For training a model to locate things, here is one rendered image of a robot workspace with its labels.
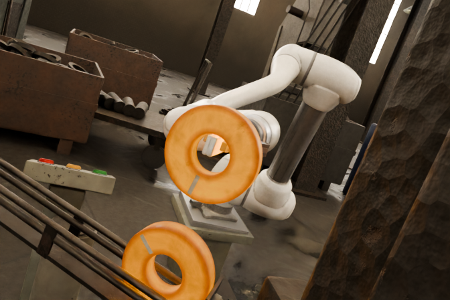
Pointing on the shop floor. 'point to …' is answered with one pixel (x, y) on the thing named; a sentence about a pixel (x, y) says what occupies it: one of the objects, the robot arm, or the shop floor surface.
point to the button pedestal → (75, 190)
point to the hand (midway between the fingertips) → (216, 143)
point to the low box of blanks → (47, 92)
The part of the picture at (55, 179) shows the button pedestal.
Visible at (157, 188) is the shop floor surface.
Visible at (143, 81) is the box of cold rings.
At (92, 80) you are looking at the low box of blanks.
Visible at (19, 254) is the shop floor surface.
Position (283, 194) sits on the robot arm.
